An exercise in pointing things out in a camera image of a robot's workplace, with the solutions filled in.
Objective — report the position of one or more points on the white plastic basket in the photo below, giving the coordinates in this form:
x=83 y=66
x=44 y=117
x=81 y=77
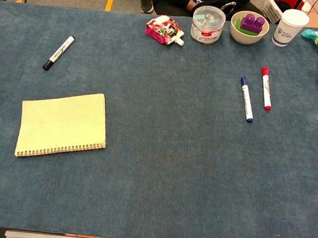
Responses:
x=271 y=7

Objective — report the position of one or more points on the blue whiteboard marker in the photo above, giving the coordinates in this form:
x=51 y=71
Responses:
x=247 y=100

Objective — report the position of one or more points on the green toy block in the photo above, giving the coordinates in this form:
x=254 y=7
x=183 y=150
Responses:
x=237 y=25

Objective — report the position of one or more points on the clear plastic jar of clips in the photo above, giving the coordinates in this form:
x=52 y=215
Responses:
x=207 y=28

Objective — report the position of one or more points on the tan spiral notebook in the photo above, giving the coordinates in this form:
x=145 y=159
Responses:
x=61 y=124

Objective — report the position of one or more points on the purple toy block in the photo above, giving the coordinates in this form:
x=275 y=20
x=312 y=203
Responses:
x=252 y=22

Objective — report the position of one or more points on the pink drink pouch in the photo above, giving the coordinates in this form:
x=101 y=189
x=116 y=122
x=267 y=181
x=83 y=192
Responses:
x=162 y=28

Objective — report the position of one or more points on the red plastic item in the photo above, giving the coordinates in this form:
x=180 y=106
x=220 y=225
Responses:
x=289 y=1

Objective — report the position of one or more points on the white paper cup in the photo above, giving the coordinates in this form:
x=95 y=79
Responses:
x=286 y=30

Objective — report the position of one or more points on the red whiteboard marker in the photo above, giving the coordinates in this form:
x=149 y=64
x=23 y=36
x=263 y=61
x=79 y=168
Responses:
x=266 y=89

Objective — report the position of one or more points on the black whiteboard marker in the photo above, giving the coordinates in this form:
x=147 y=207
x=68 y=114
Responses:
x=59 y=52

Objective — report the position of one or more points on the blue felt table mat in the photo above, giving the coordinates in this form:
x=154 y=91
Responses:
x=156 y=152

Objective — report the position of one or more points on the beige bowl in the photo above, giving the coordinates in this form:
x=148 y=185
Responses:
x=246 y=39

